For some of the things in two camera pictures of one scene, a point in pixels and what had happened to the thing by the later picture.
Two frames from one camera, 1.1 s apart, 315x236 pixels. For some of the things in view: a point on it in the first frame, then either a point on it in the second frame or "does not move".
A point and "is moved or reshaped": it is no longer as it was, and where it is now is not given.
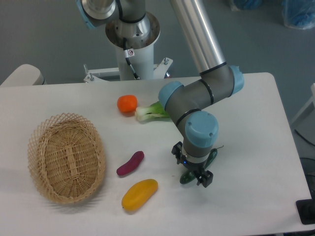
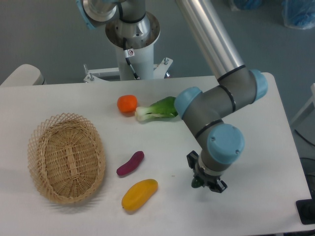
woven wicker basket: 66,157 does not move
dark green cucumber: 189,177 is moved or reshaped
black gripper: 197,167 → 218,186
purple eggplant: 131,165 does not move
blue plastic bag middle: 249,5 does not move
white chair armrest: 26,74 does not move
